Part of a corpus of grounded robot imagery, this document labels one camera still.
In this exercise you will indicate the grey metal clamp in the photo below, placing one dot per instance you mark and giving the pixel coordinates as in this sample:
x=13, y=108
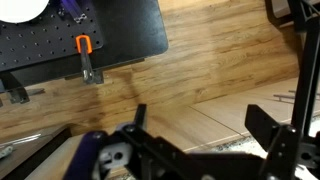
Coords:
x=18, y=95

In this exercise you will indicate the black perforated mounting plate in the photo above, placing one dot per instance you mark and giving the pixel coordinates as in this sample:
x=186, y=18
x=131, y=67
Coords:
x=40, y=40

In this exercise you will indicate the purple aluminium extrusion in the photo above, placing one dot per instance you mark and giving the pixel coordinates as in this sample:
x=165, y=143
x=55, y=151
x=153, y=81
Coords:
x=73, y=10

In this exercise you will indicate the black cart top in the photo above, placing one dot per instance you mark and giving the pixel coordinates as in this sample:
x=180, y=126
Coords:
x=133, y=30

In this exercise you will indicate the black tripod stand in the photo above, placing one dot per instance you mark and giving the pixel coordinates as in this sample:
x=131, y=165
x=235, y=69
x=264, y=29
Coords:
x=308, y=66

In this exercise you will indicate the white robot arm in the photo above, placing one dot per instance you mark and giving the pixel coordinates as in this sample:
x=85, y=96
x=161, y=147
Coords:
x=20, y=8

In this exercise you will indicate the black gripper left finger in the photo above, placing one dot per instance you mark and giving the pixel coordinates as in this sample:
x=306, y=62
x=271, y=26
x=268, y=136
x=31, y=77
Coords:
x=141, y=116

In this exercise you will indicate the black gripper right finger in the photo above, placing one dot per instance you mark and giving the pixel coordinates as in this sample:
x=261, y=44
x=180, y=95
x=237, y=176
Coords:
x=261, y=125

